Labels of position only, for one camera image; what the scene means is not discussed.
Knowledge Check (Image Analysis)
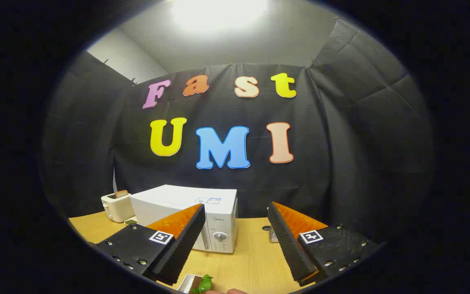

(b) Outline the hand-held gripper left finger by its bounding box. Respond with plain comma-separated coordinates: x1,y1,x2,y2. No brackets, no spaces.
95,203,206,286

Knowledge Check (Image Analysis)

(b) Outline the white toaster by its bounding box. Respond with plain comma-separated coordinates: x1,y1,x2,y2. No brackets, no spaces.
101,192,135,223

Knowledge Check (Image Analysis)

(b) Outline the white microwave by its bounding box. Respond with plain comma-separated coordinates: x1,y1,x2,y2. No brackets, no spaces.
130,185,238,254

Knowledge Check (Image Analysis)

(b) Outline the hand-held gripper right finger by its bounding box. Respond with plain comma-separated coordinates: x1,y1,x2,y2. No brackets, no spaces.
268,201,383,286

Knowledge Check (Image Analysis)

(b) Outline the white square plate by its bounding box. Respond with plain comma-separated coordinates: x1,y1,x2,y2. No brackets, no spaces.
177,274,200,294

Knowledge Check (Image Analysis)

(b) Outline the brown bread lettuce sandwich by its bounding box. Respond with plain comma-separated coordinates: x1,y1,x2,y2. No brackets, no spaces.
190,274,214,294

